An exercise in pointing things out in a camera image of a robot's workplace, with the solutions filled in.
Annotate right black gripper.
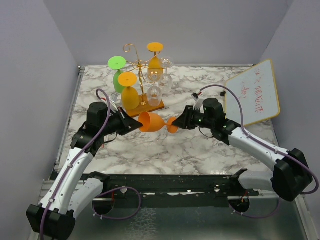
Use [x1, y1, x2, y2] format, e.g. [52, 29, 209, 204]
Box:
[172, 105, 215, 130]

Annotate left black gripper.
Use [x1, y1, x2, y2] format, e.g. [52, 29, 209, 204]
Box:
[101, 106, 144, 136]

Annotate orange plastic wine glass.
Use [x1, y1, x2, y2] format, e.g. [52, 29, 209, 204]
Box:
[138, 111, 179, 134]

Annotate yellow plastic glass back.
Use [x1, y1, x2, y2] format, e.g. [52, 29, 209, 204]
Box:
[118, 72, 140, 110]

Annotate yellow plastic glass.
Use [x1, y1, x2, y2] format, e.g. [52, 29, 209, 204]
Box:
[147, 42, 164, 77]
[118, 72, 140, 110]

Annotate clear wine glass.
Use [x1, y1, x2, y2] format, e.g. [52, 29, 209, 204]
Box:
[158, 57, 174, 95]
[146, 69, 163, 107]

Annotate yellow plastic glass front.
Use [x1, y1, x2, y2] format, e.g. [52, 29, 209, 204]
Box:
[147, 42, 164, 77]

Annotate green plastic wine glass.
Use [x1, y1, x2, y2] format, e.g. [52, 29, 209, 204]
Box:
[107, 56, 127, 94]

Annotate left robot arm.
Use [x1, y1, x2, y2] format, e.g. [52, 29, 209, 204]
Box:
[26, 102, 143, 240]

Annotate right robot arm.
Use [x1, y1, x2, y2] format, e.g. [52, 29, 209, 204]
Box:
[172, 98, 313, 202]

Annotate small whiteboard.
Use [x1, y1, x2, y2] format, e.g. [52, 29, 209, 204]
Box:
[225, 58, 281, 126]

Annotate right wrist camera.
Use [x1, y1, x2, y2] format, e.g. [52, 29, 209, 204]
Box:
[191, 90, 204, 111]

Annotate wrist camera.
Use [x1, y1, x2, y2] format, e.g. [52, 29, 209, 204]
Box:
[108, 92, 120, 113]
[191, 90, 204, 111]

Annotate gold wire glass rack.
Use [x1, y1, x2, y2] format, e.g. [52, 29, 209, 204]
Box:
[123, 43, 165, 117]

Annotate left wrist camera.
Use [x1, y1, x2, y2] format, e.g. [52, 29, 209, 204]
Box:
[108, 92, 120, 113]

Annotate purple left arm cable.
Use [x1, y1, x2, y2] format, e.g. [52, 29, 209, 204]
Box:
[39, 88, 111, 240]

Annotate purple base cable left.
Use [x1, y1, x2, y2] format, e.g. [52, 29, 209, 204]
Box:
[91, 186, 142, 221]

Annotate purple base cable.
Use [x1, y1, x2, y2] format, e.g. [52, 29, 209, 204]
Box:
[91, 186, 142, 221]
[231, 197, 281, 221]

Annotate black metal base frame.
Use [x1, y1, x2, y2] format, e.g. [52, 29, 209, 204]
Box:
[80, 171, 259, 209]

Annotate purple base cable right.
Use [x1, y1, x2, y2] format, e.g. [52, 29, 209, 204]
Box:
[231, 197, 281, 221]

